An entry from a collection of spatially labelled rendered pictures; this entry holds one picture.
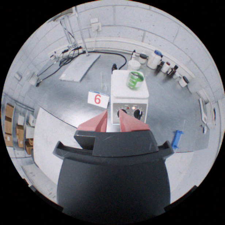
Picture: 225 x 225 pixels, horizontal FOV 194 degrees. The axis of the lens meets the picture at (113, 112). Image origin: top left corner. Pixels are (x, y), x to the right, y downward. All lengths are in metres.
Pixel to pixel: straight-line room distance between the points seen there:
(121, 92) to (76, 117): 0.22
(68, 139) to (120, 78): 0.33
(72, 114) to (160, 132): 0.41
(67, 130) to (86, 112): 0.12
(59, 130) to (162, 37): 0.87
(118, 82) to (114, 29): 0.52
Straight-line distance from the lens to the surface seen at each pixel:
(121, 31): 0.65
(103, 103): 0.27
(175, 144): 0.41
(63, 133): 0.35
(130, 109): 0.22
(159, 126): 0.33
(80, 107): 0.31
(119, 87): 0.21
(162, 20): 0.66
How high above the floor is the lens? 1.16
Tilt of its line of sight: 75 degrees down
